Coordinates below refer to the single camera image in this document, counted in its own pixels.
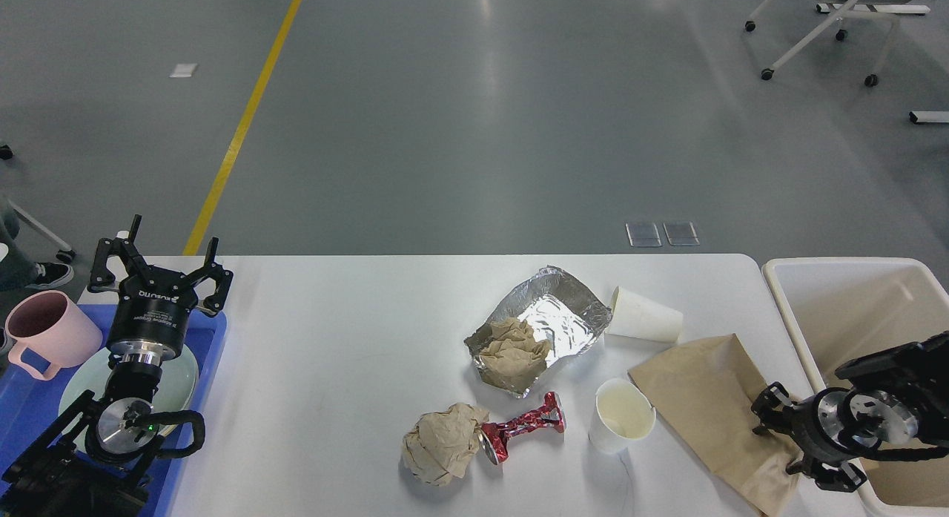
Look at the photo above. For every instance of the aluminium foil tray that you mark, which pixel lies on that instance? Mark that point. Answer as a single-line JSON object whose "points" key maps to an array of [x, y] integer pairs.
{"points": [[559, 307]]}

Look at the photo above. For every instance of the crumpled brown paper in foil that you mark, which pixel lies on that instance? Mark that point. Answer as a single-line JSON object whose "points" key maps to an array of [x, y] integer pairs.
{"points": [[514, 358]]}

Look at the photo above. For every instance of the blue plastic tray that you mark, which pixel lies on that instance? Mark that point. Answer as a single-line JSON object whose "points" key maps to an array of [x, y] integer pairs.
{"points": [[29, 406]]}

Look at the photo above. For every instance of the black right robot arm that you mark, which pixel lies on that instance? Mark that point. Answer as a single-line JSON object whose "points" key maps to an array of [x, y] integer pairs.
{"points": [[895, 410]]}

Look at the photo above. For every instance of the white rolling chair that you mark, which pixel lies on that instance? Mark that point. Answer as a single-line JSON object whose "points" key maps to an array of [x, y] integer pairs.
{"points": [[861, 9]]}

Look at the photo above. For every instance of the left floor socket plate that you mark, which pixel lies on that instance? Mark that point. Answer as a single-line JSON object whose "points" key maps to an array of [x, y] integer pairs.
{"points": [[644, 235]]}

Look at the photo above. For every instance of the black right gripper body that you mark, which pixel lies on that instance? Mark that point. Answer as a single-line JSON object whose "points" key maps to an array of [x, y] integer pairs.
{"points": [[816, 427]]}

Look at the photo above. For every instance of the crumpled brown paper ball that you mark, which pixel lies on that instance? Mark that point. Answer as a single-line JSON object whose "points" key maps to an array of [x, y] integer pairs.
{"points": [[441, 445]]}

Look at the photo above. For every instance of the brown paper bag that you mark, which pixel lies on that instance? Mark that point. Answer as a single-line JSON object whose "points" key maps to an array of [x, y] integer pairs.
{"points": [[705, 389]]}

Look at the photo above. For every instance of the white plastic bin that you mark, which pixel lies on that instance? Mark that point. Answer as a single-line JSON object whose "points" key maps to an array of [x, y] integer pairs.
{"points": [[839, 308]]}

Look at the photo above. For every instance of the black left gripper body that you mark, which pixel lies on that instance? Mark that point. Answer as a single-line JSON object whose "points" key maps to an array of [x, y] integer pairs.
{"points": [[150, 321]]}

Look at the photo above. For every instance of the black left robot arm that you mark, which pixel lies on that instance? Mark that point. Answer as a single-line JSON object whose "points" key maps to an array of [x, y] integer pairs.
{"points": [[94, 457]]}

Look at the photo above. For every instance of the white bar on floor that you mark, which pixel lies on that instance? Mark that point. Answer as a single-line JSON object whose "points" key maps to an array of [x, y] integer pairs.
{"points": [[929, 117]]}

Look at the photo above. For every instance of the crushed red can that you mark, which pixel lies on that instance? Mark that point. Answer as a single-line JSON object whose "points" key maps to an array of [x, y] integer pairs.
{"points": [[494, 437]]}

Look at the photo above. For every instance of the light green plate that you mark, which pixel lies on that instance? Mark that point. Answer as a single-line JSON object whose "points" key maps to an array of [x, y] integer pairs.
{"points": [[174, 392]]}

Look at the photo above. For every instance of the person in jeans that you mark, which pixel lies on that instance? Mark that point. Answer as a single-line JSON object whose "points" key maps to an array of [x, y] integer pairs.
{"points": [[18, 271]]}

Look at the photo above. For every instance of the floor socket plate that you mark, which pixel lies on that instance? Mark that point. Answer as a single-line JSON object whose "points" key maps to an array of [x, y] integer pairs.
{"points": [[644, 235], [681, 234]]}

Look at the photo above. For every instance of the right floor socket plate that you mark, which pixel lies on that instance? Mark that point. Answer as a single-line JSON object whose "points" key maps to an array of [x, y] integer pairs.
{"points": [[681, 234]]}

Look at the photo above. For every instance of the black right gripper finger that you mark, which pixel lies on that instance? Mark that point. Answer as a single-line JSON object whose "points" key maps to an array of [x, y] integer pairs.
{"points": [[844, 477], [772, 407]]}

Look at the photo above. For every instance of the white paper cup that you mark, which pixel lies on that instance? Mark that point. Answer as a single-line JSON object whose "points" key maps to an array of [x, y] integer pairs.
{"points": [[636, 316], [623, 415]]}

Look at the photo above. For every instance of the pink mug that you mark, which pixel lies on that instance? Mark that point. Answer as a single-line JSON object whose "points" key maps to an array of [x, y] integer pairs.
{"points": [[51, 325]]}

